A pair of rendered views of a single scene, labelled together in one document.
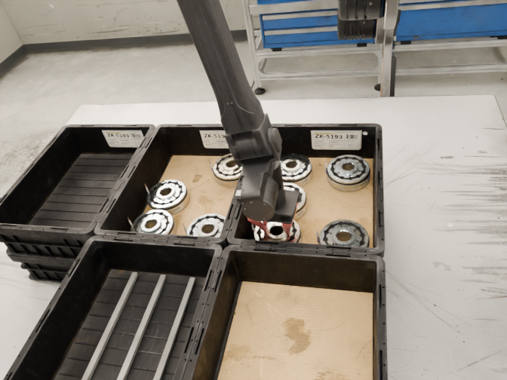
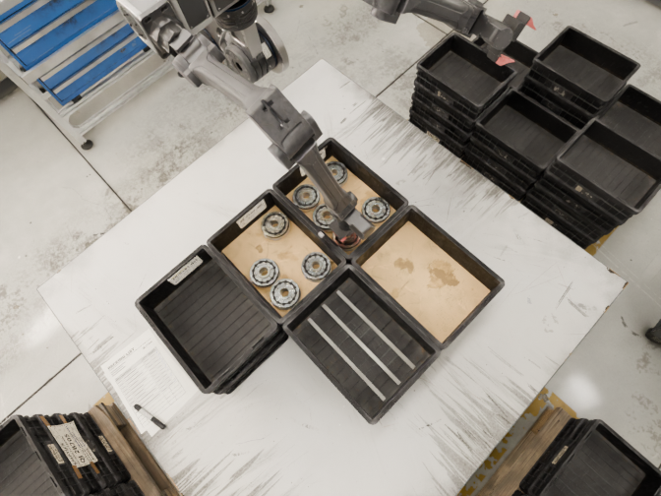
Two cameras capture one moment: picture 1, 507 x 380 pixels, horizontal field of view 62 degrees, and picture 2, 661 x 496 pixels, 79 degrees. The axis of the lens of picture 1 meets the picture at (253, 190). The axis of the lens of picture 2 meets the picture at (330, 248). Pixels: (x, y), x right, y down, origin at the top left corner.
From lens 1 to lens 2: 0.82 m
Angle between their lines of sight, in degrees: 37
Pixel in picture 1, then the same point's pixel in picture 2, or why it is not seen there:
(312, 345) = (413, 262)
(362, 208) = (360, 187)
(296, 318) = (396, 260)
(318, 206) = not seen: hidden behind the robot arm
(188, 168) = (245, 248)
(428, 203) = (363, 155)
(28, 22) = not seen: outside the picture
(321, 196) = not seen: hidden behind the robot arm
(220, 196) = (288, 245)
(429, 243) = (386, 175)
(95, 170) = (185, 306)
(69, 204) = (208, 337)
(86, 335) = (329, 361)
